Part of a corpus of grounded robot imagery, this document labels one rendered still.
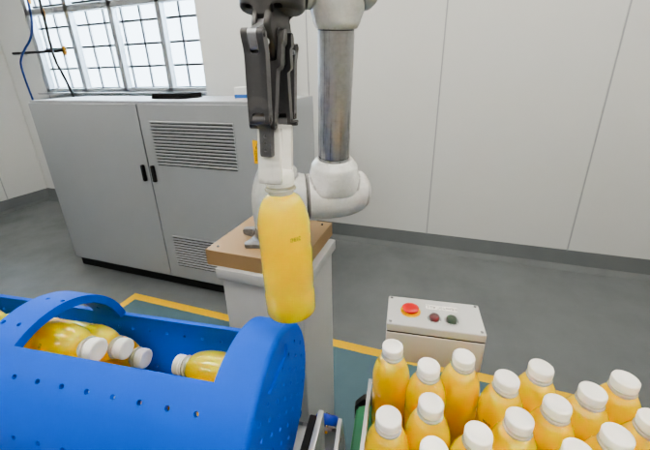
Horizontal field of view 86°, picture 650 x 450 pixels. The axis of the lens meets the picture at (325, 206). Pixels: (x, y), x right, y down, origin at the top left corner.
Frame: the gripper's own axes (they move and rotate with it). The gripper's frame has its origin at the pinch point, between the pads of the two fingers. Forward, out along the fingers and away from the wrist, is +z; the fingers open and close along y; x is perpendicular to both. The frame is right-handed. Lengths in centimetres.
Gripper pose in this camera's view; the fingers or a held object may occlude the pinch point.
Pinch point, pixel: (276, 154)
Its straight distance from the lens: 46.2
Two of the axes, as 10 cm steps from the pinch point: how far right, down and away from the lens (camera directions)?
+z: -0.2, 9.5, 3.0
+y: -2.1, 2.9, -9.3
